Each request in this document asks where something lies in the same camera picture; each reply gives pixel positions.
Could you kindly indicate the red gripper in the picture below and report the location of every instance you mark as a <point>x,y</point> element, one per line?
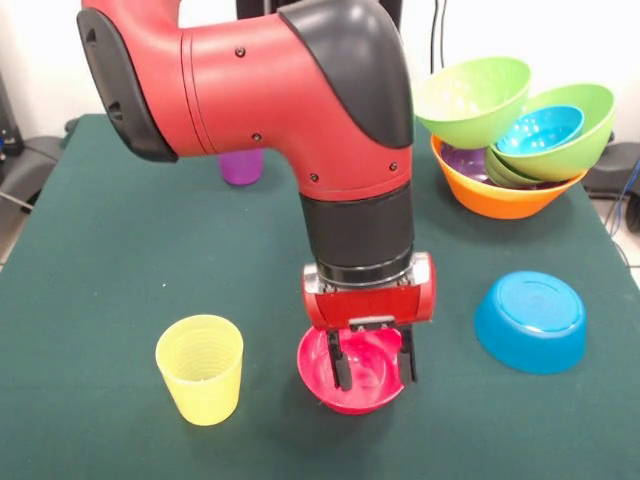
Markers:
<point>370,305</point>

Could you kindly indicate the red bowl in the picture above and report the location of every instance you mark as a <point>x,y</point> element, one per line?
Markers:
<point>370,360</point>

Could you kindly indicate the blue bowl with ribbed bottom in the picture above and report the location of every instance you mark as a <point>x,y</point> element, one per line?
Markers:
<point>530,320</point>

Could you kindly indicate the large orange bowl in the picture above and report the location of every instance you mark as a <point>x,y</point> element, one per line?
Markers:
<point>500,202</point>

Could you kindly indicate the purple bowl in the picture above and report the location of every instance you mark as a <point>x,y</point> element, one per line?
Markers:
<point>465,162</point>

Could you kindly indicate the small green bowl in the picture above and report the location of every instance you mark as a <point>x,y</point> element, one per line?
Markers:
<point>502,172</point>

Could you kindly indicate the purple cup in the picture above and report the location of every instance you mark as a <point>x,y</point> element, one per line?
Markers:
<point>242,170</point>

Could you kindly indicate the large green bowl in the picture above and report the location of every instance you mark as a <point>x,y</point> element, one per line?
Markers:
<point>470,100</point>
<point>595,120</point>

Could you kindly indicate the small light blue bowl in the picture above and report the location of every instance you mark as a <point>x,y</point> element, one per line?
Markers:
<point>537,132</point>

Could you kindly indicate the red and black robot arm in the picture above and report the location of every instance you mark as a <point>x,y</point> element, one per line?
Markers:
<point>250,85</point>

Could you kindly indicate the yellow ribbed cup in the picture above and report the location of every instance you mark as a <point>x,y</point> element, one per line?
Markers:
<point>200,390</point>

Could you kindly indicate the dark green tablecloth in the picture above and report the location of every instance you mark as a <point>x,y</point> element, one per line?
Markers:
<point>125,250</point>

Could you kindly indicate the black base with knob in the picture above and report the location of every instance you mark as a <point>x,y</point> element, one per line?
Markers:
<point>620,165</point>

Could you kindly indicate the grey chair base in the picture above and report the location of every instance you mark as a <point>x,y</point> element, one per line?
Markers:
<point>35,155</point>

